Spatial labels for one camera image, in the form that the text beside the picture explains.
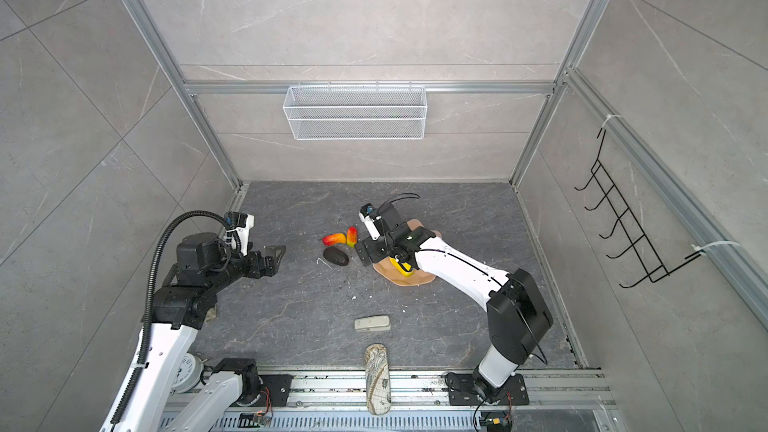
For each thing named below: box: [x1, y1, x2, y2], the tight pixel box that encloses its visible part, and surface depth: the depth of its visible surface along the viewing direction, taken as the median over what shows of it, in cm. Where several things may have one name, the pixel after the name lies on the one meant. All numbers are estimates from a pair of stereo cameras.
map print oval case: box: [365, 344, 392, 416], surface depth 74 cm
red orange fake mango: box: [322, 232, 346, 246], surface depth 103 cm
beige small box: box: [354, 314, 391, 332], surface depth 83 cm
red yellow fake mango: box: [346, 226, 358, 248], surface depth 103 cm
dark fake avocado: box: [323, 246, 349, 266], surface depth 97 cm
